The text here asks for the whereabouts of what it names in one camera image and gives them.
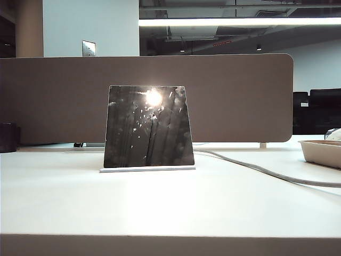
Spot beige shallow tray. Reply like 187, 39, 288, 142
297, 140, 341, 170

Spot brown desk divider panel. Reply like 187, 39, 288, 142
0, 53, 295, 146

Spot square mirror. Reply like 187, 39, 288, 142
99, 85, 197, 174

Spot white crumpled plastic bag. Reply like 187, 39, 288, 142
323, 128, 341, 141

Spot black cup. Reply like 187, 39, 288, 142
0, 122, 21, 153

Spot grey cable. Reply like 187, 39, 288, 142
193, 148, 341, 188

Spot long ceiling strip light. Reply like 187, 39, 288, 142
138, 17, 341, 27

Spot wide black office chair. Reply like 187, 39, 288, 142
309, 89, 341, 135

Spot metal wall plate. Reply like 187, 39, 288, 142
82, 40, 97, 57

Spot narrow black office chair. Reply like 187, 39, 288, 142
293, 91, 310, 135

